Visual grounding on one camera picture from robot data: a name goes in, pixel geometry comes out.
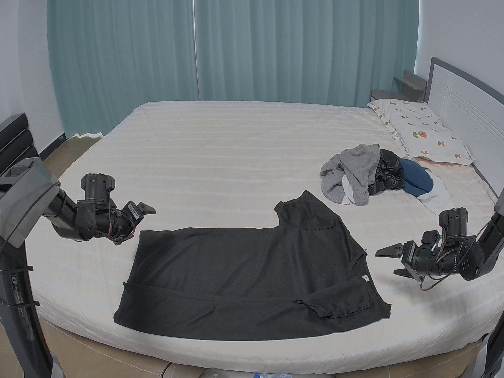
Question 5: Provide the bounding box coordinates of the black cable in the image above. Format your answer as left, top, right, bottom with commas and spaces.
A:
419, 250, 473, 291

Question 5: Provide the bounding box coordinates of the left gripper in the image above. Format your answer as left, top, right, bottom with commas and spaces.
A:
110, 201, 157, 245

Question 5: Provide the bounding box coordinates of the grey bedside table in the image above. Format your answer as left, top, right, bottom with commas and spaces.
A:
371, 69, 428, 104

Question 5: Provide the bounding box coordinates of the bed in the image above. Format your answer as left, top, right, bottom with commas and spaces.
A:
24, 57, 504, 370

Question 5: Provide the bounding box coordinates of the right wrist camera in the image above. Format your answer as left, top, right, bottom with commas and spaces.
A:
421, 230, 442, 249

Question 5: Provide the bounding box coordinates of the black T-shirt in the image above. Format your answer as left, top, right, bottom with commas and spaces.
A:
113, 190, 393, 340

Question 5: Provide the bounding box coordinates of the blue-green curtain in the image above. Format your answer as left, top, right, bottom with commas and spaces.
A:
46, 0, 198, 137
194, 0, 421, 108

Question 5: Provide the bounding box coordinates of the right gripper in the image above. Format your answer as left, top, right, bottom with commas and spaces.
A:
375, 240, 440, 284

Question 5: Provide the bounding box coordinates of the pile of clothes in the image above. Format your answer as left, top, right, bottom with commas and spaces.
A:
320, 143, 453, 216

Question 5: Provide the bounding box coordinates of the white printed pillow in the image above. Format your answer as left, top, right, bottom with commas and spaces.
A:
367, 98, 475, 167

